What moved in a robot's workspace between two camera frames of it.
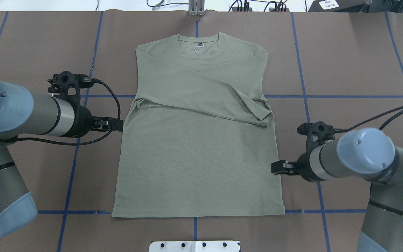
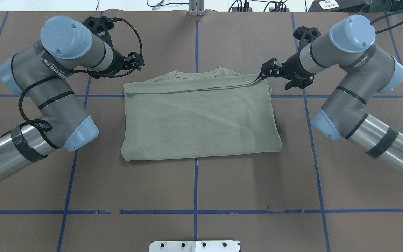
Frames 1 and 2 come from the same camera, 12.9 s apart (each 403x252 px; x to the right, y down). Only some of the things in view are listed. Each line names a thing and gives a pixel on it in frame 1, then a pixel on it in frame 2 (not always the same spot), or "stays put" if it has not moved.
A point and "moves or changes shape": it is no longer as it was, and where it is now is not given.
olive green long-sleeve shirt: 196,142 moves or changes shape
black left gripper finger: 112,122 to 133,58
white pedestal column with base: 196,246 stays put
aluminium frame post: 196,7 stays put
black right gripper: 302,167 to 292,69
